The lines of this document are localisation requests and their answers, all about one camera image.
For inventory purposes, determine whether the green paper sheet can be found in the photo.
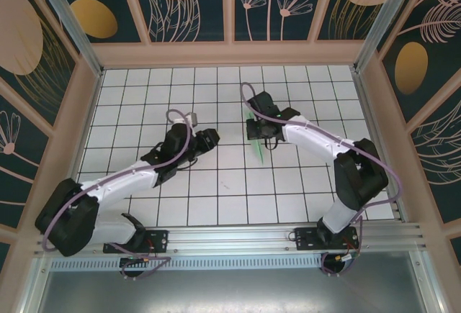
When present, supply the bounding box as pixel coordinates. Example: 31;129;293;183
243;109;266;165

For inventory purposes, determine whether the grey metal sheet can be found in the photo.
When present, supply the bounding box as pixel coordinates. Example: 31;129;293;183
21;250;442;313

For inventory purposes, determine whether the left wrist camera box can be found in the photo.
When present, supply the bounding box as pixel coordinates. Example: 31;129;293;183
174;112;200;130

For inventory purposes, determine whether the aluminium side rail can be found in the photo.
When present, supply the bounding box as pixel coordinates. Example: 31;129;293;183
68;69;106;184
351;68;410;222

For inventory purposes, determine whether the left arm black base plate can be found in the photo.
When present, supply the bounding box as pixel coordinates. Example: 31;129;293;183
103;229;169;255

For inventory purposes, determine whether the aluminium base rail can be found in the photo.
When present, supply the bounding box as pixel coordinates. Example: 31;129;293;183
34;222;429;256

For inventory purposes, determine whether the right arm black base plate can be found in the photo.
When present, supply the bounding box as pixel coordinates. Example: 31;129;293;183
294;226;360;252

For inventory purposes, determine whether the slotted metal cable tray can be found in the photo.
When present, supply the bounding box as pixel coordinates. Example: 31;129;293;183
50;257;325;271

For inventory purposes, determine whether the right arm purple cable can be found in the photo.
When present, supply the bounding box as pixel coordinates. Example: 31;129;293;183
240;82;403;278

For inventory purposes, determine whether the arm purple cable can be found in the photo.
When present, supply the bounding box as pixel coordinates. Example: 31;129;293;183
42;109;192;281
240;82;403;278

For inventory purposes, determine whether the aluminium corner post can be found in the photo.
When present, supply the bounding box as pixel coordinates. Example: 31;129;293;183
352;0;422;73
30;0;106;76

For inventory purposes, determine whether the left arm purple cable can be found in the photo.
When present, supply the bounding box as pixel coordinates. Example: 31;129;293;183
42;109;192;281

